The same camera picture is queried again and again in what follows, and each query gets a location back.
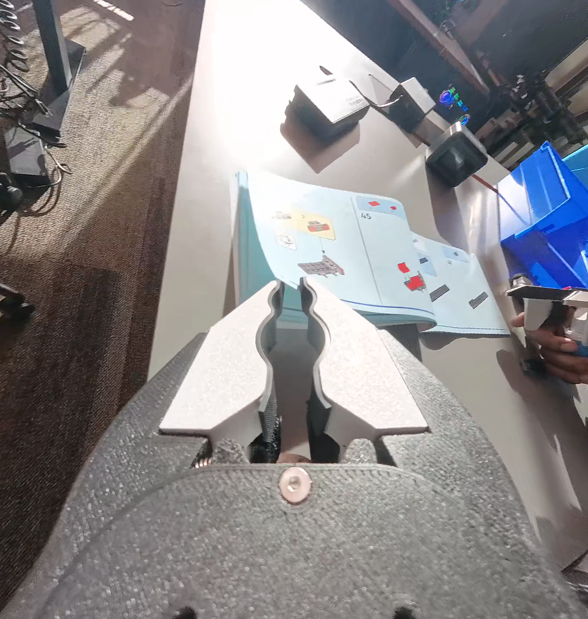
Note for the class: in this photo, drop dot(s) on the light blue instruction booklet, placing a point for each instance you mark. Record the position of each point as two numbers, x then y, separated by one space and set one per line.
323 227

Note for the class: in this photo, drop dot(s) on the blue plastic bin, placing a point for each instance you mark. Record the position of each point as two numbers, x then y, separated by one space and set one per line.
545 213

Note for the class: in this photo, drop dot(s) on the computer case with coloured lights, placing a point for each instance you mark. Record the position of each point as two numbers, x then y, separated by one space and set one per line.
452 96

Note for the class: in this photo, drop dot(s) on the black chair base leg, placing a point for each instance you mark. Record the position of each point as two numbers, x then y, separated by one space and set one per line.
13 300

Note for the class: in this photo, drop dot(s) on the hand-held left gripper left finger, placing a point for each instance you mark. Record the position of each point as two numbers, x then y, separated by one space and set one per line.
212 382

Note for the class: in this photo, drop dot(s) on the grey desk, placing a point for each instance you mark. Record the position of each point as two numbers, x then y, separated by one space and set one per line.
216 145

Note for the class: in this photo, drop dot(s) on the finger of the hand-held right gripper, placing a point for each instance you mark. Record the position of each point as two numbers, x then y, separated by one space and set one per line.
536 314
584 321

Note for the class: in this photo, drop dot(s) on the dark rectangular adapter box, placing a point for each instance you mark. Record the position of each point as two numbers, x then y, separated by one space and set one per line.
415 99

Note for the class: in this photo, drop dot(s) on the black flat power bank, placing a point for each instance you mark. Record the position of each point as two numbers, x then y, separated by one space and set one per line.
332 104

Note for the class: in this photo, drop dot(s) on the black floor power brick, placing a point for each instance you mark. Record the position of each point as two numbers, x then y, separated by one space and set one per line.
25 154

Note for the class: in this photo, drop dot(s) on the black metal stand base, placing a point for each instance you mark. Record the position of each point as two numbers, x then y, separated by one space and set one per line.
57 72

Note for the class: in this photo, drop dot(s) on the person's right hand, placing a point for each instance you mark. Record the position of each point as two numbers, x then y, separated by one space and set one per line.
565 362

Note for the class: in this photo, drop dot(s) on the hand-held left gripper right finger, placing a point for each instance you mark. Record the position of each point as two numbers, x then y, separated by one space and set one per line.
371 382

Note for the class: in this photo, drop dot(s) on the dark grey cube power station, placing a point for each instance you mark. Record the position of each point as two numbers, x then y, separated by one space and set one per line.
456 154

